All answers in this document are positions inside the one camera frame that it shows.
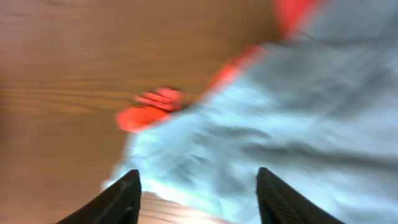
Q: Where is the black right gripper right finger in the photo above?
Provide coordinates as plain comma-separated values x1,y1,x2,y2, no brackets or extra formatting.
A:
256,167,343,224

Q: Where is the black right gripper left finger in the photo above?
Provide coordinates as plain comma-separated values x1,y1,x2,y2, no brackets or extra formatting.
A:
56,170,142,224

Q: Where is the light blue t-shirt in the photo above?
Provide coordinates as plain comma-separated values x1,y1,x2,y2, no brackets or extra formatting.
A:
104,0,397,224

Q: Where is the red t-shirt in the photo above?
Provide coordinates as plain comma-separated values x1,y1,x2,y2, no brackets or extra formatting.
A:
116,0,320,133

